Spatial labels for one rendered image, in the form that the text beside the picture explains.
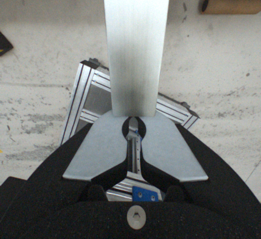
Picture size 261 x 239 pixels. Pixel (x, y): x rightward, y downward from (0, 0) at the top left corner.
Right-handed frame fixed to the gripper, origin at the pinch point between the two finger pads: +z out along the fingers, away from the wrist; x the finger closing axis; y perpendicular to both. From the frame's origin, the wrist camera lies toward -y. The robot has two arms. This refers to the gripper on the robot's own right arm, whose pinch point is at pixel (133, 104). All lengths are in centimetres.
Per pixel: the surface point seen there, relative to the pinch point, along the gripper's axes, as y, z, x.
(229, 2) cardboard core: -22, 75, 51
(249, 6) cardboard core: -20, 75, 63
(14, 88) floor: 31, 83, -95
